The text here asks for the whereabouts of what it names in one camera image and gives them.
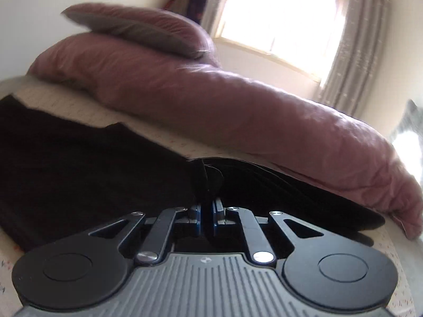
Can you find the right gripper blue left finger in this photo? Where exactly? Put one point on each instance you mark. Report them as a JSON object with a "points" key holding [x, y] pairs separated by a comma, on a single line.
{"points": [[194, 216]]}

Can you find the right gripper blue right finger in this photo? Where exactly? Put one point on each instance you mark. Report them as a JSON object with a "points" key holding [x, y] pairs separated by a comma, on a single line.
{"points": [[219, 220]]}

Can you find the black pants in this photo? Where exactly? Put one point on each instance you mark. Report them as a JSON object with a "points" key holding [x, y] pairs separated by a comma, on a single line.
{"points": [[60, 177]]}

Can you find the pink duvet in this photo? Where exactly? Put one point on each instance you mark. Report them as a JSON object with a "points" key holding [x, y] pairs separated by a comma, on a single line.
{"points": [[308, 140]]}

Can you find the purple grey pillow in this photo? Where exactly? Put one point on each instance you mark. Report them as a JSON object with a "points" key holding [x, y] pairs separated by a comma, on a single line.
{"points": [[156, 28]]}

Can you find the grey curtain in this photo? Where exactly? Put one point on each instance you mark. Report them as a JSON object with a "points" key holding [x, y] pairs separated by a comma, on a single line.
{"points": [[324, 50]]}

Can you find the cherry print bed sheet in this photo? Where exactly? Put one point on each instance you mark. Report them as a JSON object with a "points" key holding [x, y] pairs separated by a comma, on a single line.
{"points": [[79, 107]]}

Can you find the grey quilted blanket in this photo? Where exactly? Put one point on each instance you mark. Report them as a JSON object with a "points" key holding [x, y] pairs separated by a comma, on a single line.
{"points": [[407, 140]]}

